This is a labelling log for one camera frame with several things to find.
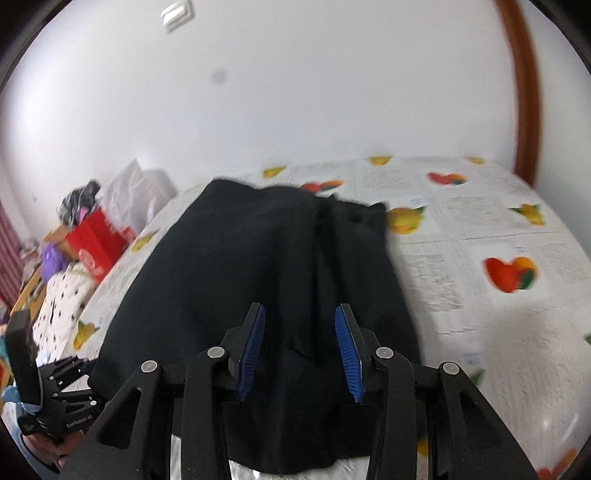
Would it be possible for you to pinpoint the black sweatshirt white lettering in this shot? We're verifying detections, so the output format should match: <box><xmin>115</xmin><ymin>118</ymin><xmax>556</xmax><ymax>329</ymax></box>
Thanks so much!
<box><xmin>89</xmin><ymin>180</ymin><xmax>421</xmax><ymax>474</ymax></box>

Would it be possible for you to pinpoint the person left hand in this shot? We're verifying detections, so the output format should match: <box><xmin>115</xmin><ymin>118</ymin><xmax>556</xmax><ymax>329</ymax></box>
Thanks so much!
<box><xmin>21</xmin><ymin>431</ymin><xmax>84</xmax><ymax>469</ymax></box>

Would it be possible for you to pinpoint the wooden side table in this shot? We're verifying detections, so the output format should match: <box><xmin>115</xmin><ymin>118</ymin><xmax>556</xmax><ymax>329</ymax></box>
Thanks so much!
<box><xmin>10</xmin><ymin>267</ymin><xmax>46</xmax><ymax>320</ymax></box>

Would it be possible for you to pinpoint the white black dotted cloth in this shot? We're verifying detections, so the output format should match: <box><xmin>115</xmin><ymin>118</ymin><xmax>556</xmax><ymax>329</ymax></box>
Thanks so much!
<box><xmin>32</xmin><ymin>263</ymin><xmax>97</xmax><ymax>366</ymax></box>

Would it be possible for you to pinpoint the fruit print table cloth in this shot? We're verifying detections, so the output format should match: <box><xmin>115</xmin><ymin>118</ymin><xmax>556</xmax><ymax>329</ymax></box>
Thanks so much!
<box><xmin>2</xmin><ymin>155</ymin><xmax>591</xmax><ymax>480</ymax></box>

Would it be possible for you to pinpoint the red paper shopping bag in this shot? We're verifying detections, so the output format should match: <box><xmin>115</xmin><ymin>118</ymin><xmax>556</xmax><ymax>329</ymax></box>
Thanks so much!
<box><xmin>66</xmin><ymin>208</ymin><xmax>136</xmax><ymax>283</ymax></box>

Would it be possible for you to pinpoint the white paper shopping bag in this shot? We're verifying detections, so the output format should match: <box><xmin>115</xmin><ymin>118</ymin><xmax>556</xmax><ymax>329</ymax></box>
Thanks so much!
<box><xmin>97</xmin><ymin>159</ymin><xmax>177</xmax><ymax>237</ymax></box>

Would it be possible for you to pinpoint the plaid grey cloth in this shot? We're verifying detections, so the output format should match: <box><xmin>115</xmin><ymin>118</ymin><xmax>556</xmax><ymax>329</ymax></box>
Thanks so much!
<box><xmin>58</xmin><ymin>179</ymin><xmax>101</xmax><ymax>230</ymax></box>

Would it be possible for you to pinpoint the brown wooden wall trim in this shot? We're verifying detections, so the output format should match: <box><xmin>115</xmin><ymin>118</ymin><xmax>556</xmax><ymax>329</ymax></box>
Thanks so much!
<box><xmin>494</xmin><ymin>0</ymin><xmax>542</xmax><ymax>187</ymax></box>

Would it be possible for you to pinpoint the white wall switch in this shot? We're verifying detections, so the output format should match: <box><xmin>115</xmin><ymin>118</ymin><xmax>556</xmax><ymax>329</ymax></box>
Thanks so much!
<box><xmin>160</xmin><ymin>0</ymin><xmax>194</xmax><ymax>33</ymax></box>

